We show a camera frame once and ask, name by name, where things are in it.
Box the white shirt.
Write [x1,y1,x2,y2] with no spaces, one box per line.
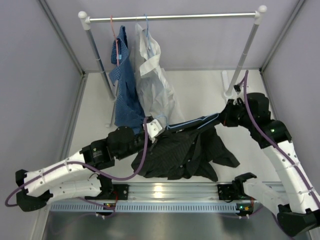
[132,23,185,127]

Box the silver clothes rack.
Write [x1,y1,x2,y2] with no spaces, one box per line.
[77,4,268,128]

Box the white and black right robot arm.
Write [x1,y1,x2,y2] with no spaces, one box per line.
[218,92,320,237]

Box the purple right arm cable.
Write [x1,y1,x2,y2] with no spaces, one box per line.
[236,70,320,201]

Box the light blue wire hanger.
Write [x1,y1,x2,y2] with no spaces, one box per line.
[155,113,220,131]

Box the blue slotted cable duct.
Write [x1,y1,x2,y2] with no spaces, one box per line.
[50,202,244,214]

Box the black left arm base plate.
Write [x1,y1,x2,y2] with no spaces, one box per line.
[98,184,129,201]

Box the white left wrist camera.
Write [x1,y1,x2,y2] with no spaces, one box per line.
[143,116,165,133]

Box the blue checkered shirt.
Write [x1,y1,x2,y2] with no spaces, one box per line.
[109,25,145,134]

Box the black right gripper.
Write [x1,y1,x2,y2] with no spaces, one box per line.
[217,99,255,130]

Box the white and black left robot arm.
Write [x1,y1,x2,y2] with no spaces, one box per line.
[15,123,164,212]

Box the black pinstriped shirt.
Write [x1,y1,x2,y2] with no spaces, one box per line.
[131,113,240,182]

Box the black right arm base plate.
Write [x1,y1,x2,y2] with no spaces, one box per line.
[217,184,248,203]

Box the pink wire hanger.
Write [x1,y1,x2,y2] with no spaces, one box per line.
[110,15,120,66]

